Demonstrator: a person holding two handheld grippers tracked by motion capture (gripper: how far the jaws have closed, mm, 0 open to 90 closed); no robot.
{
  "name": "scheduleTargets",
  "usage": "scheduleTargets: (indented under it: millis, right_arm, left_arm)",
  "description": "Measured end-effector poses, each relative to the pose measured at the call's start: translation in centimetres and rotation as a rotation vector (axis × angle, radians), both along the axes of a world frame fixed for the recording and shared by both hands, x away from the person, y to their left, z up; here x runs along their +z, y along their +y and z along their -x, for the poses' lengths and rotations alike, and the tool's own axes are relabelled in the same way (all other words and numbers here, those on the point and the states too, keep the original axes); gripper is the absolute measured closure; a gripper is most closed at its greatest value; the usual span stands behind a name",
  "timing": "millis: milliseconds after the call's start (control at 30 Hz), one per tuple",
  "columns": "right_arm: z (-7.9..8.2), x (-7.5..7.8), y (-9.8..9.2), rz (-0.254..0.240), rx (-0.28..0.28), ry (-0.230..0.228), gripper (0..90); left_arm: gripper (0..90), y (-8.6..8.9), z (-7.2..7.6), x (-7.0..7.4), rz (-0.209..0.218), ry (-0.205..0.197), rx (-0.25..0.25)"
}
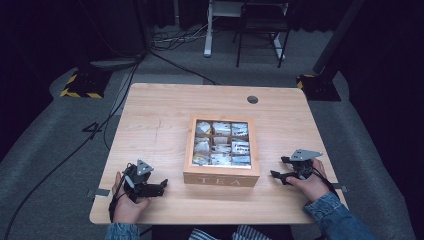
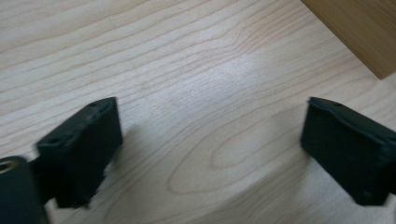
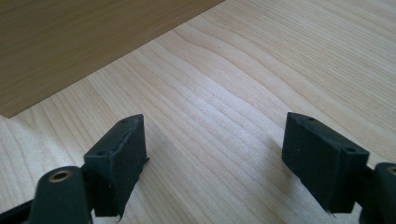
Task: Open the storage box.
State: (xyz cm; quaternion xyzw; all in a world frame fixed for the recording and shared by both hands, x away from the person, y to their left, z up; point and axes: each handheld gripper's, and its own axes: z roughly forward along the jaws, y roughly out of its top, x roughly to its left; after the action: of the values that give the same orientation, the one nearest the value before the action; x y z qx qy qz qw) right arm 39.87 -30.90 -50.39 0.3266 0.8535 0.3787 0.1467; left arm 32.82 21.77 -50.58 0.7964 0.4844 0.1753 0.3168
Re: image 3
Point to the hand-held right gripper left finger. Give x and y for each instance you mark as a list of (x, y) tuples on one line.
[(120, 168)]

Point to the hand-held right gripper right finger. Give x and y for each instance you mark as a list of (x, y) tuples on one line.
[(323, 168)]

